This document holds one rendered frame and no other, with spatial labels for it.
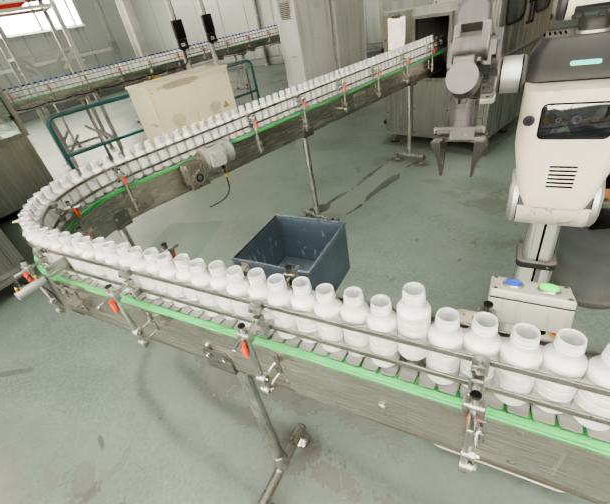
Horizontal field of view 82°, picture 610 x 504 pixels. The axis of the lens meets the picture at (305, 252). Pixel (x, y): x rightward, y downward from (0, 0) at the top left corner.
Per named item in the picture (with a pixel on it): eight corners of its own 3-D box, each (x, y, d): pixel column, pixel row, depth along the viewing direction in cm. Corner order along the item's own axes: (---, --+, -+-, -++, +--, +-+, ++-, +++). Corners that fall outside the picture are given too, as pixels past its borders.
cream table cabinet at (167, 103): (226, 149, 549) (201, 65, 482) (250, 155, 509) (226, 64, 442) (162, 178, 493) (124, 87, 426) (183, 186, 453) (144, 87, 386)
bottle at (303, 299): (327, 341, 81) (316, 287, 72) (301, 347, 81) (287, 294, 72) (322, 323, 86) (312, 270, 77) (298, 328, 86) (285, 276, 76)
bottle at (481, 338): (488, 399, 64) (502, 338, 55) (453, 385, 67) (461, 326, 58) (495, 373, 68) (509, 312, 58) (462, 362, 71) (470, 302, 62)
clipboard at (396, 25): (388, 50, 395) (387, 16, 376) (406, 49, 380) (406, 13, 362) (386, 51, 393) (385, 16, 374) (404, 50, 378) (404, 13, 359)
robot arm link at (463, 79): (498, 37, 70) (451, 43, 74) (498, 16, 61) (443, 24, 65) (490, 101, 73) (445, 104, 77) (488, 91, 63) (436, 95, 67)
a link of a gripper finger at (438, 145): (461, 176, 74) (467, 129, 72) (426, 175, 78) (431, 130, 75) (466, 176, 80) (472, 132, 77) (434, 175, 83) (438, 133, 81)
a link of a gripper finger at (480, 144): (480, 177, 72) (487, 129, 70) (443, 176, 76) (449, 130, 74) (484, 176, 78) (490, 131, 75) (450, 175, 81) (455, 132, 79)
